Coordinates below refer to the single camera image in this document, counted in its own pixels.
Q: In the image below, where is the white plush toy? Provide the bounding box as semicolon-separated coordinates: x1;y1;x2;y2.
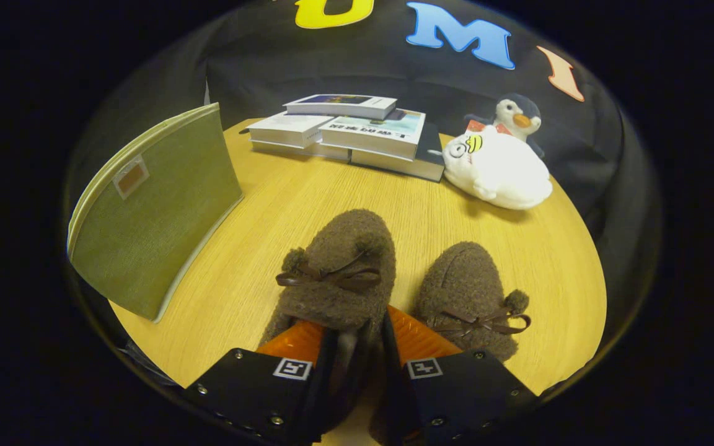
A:
443;126;553;210

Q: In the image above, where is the black book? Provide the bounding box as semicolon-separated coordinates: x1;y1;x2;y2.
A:
351;121;446;183

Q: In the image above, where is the penguin plush toy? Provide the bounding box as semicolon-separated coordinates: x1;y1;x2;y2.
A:
464;93;547;159

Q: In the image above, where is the white book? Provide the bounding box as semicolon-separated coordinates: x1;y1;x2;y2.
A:
247;111;335;149
250;139;351;163

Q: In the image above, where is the green fabric storage box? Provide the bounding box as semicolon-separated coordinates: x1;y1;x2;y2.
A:
67;102;245;324

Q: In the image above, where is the brown fuzzy shoe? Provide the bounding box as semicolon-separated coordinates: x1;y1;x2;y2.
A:
412;242;531;363
258;209;398;446

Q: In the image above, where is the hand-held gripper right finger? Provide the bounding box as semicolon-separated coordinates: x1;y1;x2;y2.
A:
382;305;540;446

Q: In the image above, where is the book with dark blue cover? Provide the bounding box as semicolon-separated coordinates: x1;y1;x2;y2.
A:
283;94;398;121

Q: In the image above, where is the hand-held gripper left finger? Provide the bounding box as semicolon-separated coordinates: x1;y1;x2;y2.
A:
183;319;333;444

